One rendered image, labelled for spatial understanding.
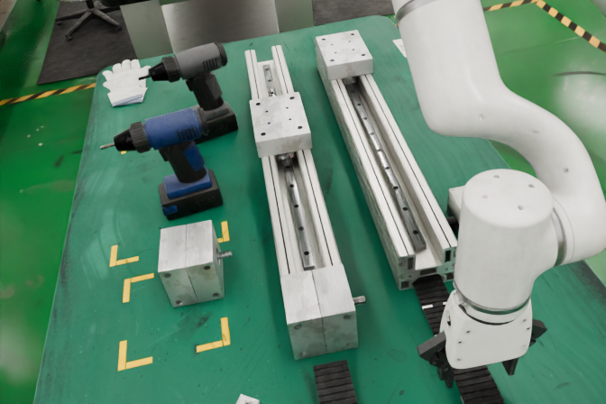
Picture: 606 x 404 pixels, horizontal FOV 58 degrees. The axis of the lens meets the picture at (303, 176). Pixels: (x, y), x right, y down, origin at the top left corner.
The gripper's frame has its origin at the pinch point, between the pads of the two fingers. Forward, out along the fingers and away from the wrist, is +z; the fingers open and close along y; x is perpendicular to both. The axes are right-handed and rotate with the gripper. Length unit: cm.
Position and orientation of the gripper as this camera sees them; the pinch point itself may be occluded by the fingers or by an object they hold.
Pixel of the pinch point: (476, 367)
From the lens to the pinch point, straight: 81.1
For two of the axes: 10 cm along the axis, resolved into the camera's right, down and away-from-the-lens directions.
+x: -1.6, -6.2, 7.7
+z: 1.1, 7.6, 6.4
